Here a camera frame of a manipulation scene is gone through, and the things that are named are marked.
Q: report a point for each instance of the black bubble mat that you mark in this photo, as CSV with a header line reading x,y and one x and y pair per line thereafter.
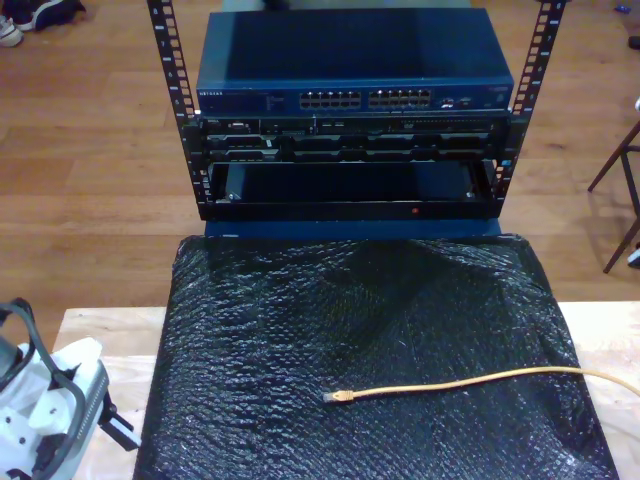
x,y
350,325

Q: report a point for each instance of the blue metal base panel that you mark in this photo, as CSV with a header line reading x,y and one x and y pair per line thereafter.
x,y
300,229

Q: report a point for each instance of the black rack drawer tray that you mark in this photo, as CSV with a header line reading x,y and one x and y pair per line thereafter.
x,y
350,210

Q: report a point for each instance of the black server chassis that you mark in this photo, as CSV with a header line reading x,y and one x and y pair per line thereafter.
x,y
350,145

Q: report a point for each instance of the white sneaker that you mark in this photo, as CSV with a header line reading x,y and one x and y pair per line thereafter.
x,y
9,32

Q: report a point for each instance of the dark sneaker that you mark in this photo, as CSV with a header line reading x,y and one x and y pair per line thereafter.
x,y
50,12

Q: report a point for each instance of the dark wooden chair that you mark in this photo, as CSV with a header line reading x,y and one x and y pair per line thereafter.
x,y
614,156

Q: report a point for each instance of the small blue object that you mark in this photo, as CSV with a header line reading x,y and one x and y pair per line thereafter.
x,y
621,8

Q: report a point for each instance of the black metal rack frame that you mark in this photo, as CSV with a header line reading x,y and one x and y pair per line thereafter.
x,y
166,65

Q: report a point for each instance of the blue network switch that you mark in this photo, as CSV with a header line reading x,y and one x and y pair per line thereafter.
x,y
350,50

